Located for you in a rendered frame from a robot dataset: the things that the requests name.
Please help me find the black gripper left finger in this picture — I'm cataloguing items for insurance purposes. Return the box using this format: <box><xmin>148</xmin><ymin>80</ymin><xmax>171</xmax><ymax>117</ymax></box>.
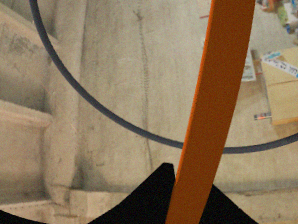
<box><xmin>0</xmin><ymin>163</ymin><xmax>176</xmax><ymax>224</ymax></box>

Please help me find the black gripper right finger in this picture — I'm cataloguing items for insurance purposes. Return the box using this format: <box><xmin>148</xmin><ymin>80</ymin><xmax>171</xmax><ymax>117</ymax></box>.
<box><xmin>200</xmin><ymin>184</ymin><xmax>257</xmax><ymax>224</ymax></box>

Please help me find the grey hoop with orange handle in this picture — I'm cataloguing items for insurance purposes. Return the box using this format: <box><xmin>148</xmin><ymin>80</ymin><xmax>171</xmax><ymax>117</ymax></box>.
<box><xmin>165</xmin><ymin>0</ymin><xmax>255</xmax><ymax>224</ymax></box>

